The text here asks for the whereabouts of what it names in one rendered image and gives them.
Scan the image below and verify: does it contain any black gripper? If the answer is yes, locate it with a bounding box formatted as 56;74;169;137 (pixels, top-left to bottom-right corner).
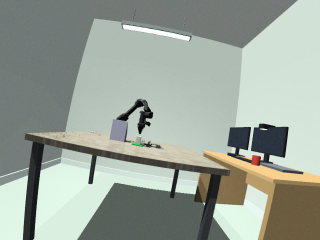
137;117;146;134

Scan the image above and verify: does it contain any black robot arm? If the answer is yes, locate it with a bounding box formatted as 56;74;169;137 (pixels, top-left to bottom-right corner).
116;98;153;126

